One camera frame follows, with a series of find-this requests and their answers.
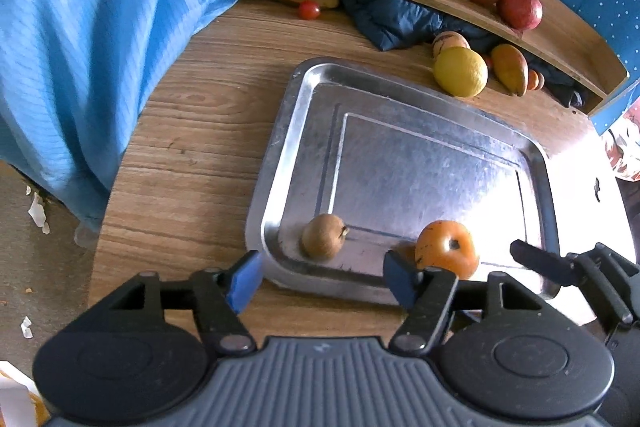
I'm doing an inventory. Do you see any dark blue quilted jacket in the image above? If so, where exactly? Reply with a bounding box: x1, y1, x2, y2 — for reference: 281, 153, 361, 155
337, 0, 587, 108

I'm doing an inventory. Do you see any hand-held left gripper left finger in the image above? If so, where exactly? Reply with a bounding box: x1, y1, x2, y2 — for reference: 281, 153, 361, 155
99, 250, 264, 354

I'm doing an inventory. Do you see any orange persimmon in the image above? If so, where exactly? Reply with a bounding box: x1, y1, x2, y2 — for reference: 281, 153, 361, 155
415, 220, 480, 281

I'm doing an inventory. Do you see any curved wooden shelf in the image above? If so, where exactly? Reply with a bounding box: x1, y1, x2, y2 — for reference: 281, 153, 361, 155
250, 0, 631, 116

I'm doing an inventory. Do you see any green-red mango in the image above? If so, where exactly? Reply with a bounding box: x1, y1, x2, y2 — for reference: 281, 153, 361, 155
490, 43, 530, 97

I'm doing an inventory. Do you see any white cardboard piece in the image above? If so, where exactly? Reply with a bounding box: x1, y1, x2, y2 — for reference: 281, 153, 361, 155
0, 359, 52, 427

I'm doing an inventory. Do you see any red striped apple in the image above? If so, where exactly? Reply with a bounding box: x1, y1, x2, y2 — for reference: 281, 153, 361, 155
497, 0, 544, 32

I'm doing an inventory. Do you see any metal tray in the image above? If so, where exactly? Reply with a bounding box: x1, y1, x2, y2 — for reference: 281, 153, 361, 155
245, 58, 560, 306

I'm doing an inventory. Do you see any light blue cloth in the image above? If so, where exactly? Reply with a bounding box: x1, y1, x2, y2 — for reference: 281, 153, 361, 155
0, 0, 267, 233

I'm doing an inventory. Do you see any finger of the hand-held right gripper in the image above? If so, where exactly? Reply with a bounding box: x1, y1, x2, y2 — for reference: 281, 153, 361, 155
510, 240, 582, 284

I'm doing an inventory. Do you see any patterned colourful cloth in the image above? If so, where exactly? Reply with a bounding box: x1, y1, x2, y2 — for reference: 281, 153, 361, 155
600, 97, 640, 180

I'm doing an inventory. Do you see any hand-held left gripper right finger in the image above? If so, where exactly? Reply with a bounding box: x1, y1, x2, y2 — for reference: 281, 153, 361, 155
383, 251, 547, 355

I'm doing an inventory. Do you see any brown kiwi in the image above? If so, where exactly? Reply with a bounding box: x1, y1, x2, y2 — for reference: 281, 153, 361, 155
301, 214, 349, 260

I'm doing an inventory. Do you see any striped orange fruit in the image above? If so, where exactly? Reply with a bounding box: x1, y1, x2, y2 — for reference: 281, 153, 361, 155
432, 31, 471, 58

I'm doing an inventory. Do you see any yellow lemon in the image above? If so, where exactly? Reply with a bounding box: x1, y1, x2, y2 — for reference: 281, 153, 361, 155
433, 47, 489, 98

